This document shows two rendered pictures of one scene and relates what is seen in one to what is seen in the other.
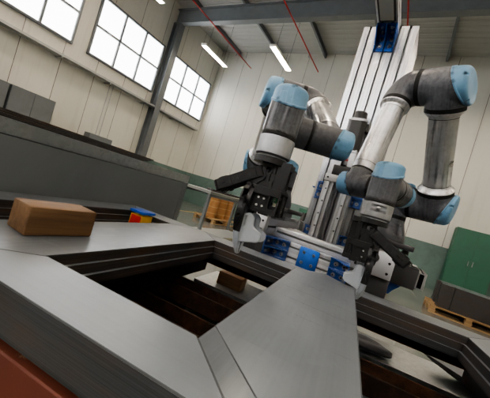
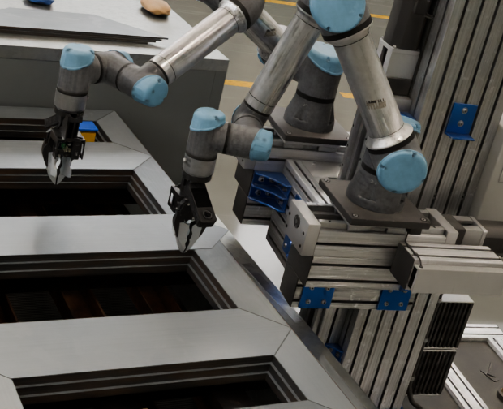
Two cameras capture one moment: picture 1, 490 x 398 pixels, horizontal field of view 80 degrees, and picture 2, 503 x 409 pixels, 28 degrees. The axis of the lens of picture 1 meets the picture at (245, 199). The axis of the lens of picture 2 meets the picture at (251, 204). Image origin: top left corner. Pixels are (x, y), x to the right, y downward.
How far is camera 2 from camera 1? 225 cm
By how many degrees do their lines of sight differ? 44
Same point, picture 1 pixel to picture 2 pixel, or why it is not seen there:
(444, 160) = (358, 99)
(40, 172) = not seen: outside the picture
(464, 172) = not seen: outside the picture
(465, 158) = not seen: outside the picture
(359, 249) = (177, 200)
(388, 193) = (191, 145)
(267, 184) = (62, 130)
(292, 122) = (67, 81)
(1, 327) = not seen: outside the picture
